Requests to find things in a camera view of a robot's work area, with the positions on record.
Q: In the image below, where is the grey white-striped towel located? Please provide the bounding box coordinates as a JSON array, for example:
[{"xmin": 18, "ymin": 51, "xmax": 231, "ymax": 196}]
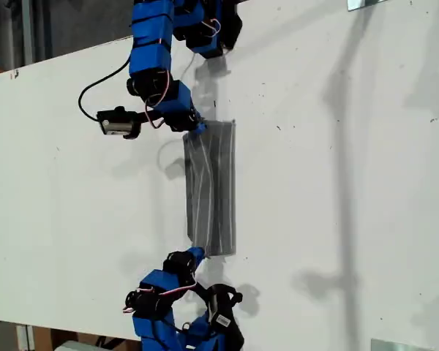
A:
[{"xmin": 181, "ymin": 118, "xmax": 239, "ymax": 257}]

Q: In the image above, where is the white table leg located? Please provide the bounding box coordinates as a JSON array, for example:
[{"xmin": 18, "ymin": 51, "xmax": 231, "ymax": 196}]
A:
[{"xmin": 15, "ymin": 323, "xmax": 36, "ymax": 351}]

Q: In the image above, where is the grey metal pole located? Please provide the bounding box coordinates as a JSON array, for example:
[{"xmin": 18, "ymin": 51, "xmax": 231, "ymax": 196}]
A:
[{"xmin": 20, "ymin": 0, "xmax": 34, "ymax": 69}]

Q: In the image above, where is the black camera cable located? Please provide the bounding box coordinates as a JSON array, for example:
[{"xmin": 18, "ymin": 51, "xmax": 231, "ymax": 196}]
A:
[{"xmin": 78, "ymin": 58, "xmax": 132, "ymax": 121}]

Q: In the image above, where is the red white servo wire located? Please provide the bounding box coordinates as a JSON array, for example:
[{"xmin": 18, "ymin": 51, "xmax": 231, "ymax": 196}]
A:
[
  {"xmin": 143, "ymin": 68, "xmax": 171, "ymax": 129},
  {"xmin": 200, "ymin": 18, "xmax": 222, "ymax": 39},
  {"xmin": 122, "ymin": 281, "xmax": 199, "ymax": 315}
]

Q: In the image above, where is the white plastic container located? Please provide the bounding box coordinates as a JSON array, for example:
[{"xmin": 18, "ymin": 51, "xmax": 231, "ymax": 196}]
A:
[{"xmin": 53, "ymin": 339, "xmax": 109, "ymax": 351}]

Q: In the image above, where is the black camera stalk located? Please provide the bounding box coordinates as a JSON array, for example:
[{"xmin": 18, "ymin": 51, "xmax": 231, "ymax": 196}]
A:
[
  {"xmin": 131, "ymin": 110, "xmax": 169, "ymax": 128},
  {"xmin": 192, "ymin": 280, "xmax": 216, "ymax": 305}
]

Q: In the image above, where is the black camera box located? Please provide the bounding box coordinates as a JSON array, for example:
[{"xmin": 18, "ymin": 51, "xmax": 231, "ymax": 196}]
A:
[
  {"xmin": 203, "ymin": 283, "xmax": 244, "ymax": 332},
  {"xmin": 95, "ymin": 105, "xmax": 143, "ymax": 141}
]

